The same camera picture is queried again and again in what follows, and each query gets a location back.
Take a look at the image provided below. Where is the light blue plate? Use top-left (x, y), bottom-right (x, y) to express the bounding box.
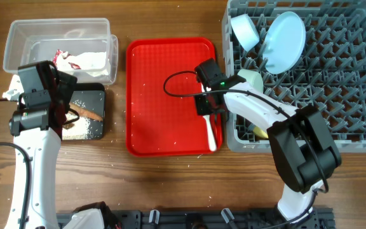
top-left (262, 11), bottom-right (306, 74)

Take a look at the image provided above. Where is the clear plastic bin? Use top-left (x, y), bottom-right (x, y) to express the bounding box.
top-left (3, 18), bottom-right (118, 85)

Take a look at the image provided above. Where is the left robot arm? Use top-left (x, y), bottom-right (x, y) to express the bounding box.
top-left (6, 60), bottom-right (104, 228)

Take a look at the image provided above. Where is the mint green bowl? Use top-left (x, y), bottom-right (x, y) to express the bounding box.
top-left (238, 69), bottom-right (264, 93)

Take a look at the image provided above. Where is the black waste bin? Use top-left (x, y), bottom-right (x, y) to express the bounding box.
top-left (71, 83), bottom-right (105, 140)

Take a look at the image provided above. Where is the red plastic tray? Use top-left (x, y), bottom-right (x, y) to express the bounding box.
top-left (126, 37), bottom-right (215, 157)

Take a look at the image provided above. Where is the brown food scrap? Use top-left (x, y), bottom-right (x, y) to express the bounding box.
top-left (63, 123), bottom-right (74, 130)

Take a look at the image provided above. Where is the grey dishwasher rack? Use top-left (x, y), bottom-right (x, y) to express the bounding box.
top-left (222, 0), bottom-right (366, 153)

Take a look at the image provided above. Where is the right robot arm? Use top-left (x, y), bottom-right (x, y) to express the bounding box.
top-left (194, 59), bottom-right (341, 224)

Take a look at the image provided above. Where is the brown carrot piece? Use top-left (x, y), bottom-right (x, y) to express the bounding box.
top-left (70, 103), bottom-right (103, 122)

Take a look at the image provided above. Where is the yellow plastic cup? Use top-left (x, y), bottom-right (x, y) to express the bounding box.
top-left (253, 127), bottom-right (269, 139)

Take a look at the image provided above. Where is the light blue bowl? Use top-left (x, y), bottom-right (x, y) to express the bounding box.
top-left (231, 14), bottom-right (260, 52)

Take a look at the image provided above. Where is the pile of rice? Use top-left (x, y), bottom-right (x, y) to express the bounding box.
top-left (62, 117), bottom-right (93, 140)

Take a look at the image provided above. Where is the white paper napkin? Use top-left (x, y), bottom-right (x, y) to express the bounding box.
top-left (63, 52), bottom-right (109, 77)

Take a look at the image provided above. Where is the red snack wrapper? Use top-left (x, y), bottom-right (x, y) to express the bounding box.
top-left (53, 50), bottom-right (81, 71)

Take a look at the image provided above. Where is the white plastic spoon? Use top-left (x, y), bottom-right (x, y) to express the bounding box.
top-left (203, 114), bottom-right (217, 151)

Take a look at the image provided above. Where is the black mounting rail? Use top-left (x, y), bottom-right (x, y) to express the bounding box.
top-left (55, 208), bottom-right (334, 229)

